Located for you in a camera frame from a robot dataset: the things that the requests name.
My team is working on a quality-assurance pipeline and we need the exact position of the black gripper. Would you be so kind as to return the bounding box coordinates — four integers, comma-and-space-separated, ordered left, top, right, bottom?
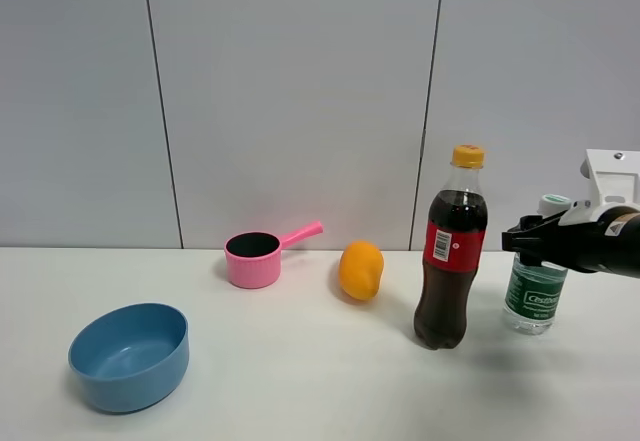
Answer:
501, 206, 639, 278

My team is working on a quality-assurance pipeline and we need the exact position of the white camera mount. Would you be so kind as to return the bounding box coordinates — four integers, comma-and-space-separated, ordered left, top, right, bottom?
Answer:
559, 149, 640, 226

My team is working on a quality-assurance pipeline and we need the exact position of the pink toy saucepan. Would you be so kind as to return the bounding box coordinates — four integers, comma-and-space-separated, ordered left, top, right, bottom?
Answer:
224, 222, 324, 289

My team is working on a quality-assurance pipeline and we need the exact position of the blue bowl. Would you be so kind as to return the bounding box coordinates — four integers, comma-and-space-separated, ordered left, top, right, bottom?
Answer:
68, 303, 190, 414

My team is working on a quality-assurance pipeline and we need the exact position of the clear water bottle green label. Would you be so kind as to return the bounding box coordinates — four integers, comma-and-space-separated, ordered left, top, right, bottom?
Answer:
501, 193, 574, 337

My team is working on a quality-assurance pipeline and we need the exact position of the cola bottle yellow cap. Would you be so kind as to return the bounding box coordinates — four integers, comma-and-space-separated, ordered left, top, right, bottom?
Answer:
413, 144, 488, 350

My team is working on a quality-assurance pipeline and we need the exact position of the orange mango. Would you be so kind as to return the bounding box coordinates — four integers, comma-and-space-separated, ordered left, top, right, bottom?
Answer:
338, 240, 384, 301

